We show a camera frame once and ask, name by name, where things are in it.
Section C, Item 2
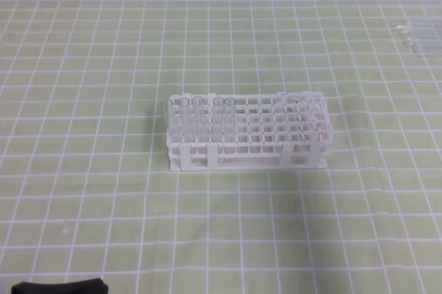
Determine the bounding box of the clear test tube far left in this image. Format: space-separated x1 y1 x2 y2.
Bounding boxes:
162 99 174 133

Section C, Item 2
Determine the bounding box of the white plastic test tube rack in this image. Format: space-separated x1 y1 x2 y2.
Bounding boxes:
166 92 334 172

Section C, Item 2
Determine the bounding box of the clear spare test tubes pile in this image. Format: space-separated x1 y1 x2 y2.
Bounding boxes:
394 18 441 56

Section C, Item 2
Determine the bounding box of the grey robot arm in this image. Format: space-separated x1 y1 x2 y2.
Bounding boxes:
11 278 108 294

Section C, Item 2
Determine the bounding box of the green grid tablecloth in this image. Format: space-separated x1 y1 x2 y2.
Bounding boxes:
1 1 441 293

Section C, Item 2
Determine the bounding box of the clear glass test tube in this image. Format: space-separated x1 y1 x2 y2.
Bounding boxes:
224 97 236 143

